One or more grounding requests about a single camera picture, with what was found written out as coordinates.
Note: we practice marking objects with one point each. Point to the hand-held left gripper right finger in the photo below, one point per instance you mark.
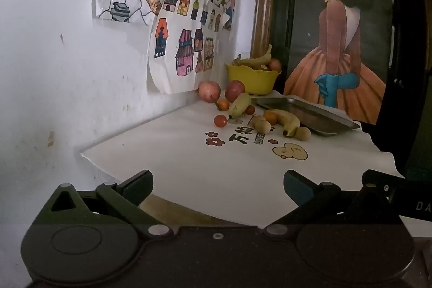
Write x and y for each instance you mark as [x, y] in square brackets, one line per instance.
[297, 188]

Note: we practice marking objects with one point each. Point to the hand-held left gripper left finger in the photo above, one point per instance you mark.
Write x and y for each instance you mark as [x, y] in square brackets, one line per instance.
[138, 186]

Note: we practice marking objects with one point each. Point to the tan longan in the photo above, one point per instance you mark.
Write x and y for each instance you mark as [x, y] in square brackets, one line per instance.
[302, 133]
[263, 127]
[258, 120]

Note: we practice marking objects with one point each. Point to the yellow banana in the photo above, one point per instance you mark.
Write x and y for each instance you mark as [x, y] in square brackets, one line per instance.
[288, 121]
[240, 104]

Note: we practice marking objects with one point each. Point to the metal tray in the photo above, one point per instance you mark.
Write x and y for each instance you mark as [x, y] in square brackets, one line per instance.
[303, 114]

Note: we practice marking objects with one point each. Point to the small orange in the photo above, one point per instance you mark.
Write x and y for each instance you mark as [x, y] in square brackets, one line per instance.
[222, 104]
[270, 116]

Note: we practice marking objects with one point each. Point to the cherry tomato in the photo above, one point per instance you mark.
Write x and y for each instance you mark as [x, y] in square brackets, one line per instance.
[220, 121]
[250, 110]

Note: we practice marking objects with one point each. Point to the red apple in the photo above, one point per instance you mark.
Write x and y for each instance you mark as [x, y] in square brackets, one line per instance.
[235, 89]
[274, 64]
[209, 91]

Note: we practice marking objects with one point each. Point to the yellow bowl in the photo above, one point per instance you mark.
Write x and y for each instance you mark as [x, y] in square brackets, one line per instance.
[251, 80]

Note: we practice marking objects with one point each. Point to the coloured houses drawing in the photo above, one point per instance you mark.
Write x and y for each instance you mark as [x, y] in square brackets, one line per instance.
[168, 72]

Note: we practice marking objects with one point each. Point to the dark furniture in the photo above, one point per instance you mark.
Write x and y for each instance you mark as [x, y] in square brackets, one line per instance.
[401, 72]

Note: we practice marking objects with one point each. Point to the green-yellow banana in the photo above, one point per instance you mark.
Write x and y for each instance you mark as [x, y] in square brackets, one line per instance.
[258, 58]
[237, 60]

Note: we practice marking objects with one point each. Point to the framed girl painting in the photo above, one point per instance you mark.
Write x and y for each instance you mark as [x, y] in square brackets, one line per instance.
[287, 4]

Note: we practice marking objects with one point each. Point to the wall poster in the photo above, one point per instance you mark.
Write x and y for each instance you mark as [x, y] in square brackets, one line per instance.
[337, 38]

